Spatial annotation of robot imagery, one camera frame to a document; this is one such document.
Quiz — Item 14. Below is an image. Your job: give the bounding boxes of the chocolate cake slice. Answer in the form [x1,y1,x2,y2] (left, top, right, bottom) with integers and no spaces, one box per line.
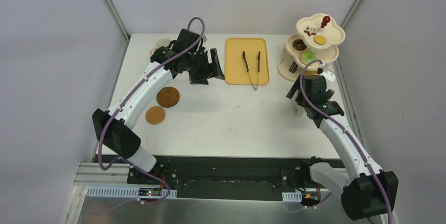
[288,61,299,73]

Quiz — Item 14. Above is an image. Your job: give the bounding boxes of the green frosted donut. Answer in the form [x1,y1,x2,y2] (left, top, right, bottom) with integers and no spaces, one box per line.
[300,50,317,65]

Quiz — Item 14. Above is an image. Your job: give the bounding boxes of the metal tongs with black tips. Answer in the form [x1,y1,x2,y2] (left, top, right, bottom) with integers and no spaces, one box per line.
[242,51,261,91]

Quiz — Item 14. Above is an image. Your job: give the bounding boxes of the dark brown wooden coaster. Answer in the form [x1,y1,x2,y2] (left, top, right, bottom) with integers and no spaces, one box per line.
[156,87,180,108]

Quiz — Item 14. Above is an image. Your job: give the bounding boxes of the chocolate sprinkled donut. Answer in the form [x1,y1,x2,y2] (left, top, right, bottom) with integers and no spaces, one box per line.
[292,39,307,52]

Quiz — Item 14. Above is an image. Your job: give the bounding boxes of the pink mug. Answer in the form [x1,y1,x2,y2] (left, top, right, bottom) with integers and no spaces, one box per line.
[150,38,171,55]

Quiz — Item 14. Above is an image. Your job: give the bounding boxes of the round yellow biscuit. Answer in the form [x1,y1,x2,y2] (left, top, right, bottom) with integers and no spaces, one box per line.
[313,35,327,45]

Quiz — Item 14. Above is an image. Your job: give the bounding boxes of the star-shaped chocolate cookie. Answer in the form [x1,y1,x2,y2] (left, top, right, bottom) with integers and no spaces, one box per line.
[304,26,317,36]

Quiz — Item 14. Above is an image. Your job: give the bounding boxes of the orange round coaster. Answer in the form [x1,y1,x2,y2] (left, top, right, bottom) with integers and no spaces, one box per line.
[145,106,166,125]

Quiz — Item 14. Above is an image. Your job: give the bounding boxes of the floral mug with green inside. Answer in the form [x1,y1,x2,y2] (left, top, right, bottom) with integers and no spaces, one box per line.
[292,90,306,118]

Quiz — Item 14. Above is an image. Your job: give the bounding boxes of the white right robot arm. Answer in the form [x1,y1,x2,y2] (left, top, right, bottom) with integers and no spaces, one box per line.
[287,75,399,223]

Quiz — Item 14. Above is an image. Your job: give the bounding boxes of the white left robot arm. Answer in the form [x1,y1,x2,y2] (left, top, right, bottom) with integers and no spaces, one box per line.
[92,28,225,184]

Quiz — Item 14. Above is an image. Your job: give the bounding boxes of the yellow plastic tray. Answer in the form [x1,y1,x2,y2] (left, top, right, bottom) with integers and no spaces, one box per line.
[225,37,270,86]

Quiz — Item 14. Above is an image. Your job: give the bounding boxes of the cream three-tier cake stand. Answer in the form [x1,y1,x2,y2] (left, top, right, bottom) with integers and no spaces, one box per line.
[277,13,346,82]

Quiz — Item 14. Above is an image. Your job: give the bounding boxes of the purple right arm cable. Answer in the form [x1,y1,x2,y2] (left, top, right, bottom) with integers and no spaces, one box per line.
[299,59,394,224]

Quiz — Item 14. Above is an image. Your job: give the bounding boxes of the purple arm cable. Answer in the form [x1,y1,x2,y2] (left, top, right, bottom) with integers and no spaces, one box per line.
[97,17,206,171]
[299,59,394,224]

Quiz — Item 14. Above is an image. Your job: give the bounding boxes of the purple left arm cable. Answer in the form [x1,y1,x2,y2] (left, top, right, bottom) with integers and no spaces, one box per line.
[97,17,206,171]

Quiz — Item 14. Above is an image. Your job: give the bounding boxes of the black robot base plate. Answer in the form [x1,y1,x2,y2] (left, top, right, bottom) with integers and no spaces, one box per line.
[127,155,349,201]

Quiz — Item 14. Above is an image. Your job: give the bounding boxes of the right white slotted cable duct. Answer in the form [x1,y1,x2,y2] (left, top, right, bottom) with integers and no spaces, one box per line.
[281,191,302,202]

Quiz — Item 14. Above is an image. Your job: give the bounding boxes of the left aluminium frame post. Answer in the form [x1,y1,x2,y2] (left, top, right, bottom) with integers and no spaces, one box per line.
[102,0,130,44]

